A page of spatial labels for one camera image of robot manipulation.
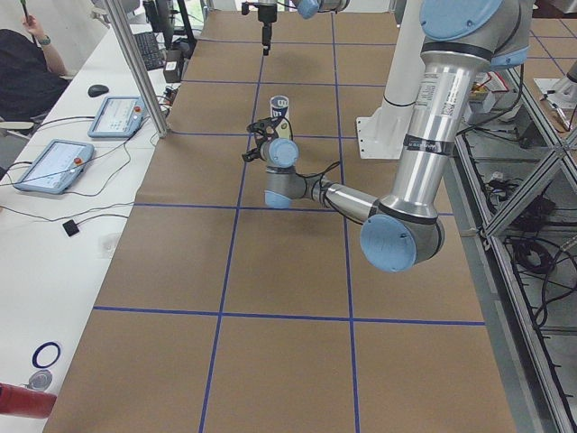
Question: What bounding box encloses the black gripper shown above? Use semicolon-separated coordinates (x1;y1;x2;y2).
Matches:
242;117;276;162
241;0;278;55

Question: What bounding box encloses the clear tennis ball can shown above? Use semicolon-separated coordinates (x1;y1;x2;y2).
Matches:
270;95;293;140

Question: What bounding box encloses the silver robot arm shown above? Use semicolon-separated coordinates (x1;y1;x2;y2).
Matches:
241;0;350;56
243;1;533;272

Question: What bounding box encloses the black keyboard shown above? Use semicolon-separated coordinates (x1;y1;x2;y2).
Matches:
133;32;164;70

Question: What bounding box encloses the far teach pendant tablet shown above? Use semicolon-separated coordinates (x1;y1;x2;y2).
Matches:
87;97;147;139

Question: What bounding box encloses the teach pendant tablet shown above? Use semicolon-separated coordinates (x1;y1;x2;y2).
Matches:
14;139;95;195
87;97;147;139

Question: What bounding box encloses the black computer mouse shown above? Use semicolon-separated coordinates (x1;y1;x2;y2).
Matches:
87;84;109;97

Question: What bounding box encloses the near teach pendant tablet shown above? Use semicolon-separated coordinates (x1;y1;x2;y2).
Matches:
14;139;95;195

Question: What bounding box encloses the small black square device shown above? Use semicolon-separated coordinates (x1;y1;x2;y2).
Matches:
62;219;79;237

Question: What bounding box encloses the person in black shirt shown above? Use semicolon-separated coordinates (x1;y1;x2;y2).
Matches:
1;14;69;122

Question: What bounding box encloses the blue tape roll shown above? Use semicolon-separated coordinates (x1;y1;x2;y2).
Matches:
31;341;62;370

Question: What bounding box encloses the red bottle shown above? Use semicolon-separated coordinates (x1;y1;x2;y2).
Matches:
0;383;57;419

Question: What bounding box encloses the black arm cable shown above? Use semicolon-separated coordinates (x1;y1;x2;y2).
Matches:
295;160;343;199

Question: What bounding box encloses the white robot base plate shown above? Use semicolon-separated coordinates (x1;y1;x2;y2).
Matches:
354;115;456;161

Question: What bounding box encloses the aluminium frame post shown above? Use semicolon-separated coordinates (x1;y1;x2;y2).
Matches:
104;0;169;138

